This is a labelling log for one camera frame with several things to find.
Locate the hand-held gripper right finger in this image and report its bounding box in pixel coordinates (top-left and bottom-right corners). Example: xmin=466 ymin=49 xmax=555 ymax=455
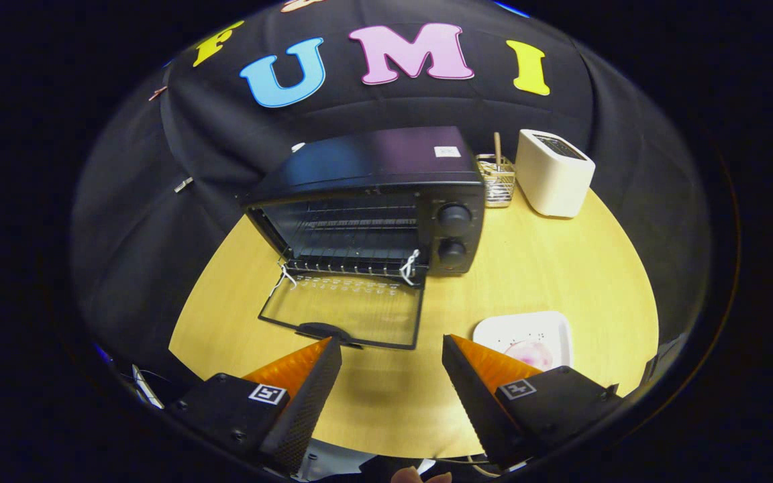
xmin=442 ymin=333 xmax=623 ymax=470

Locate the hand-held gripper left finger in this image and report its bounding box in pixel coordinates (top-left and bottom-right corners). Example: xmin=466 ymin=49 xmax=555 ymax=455
xmin=166 ymin=335 xmax=344 ymax=476

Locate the pink food slice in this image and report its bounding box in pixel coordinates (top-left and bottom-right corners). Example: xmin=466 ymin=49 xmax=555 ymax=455
xmin=504 ymin=340 xmax=555 ymax=372

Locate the white square plate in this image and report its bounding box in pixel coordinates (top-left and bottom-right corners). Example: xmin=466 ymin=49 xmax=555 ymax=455
xmin=472 ymin=311 xmax=574 ymax=373

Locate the black toaster oven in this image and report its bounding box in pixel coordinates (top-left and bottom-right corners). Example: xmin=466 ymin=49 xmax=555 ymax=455
xmin=238 ymin=126 xmax=488 ymax=351

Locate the white toaster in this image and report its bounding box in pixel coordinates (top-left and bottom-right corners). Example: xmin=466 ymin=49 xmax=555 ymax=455
xmin=515 ymin=129 xmax=596 ymax=219

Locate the white string tie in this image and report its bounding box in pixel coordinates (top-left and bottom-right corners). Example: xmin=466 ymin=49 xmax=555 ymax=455
xmin=269 ymin=263 xmax=297 ymax=299
xmin=400 ymin=250 xmax=422 ymax=286

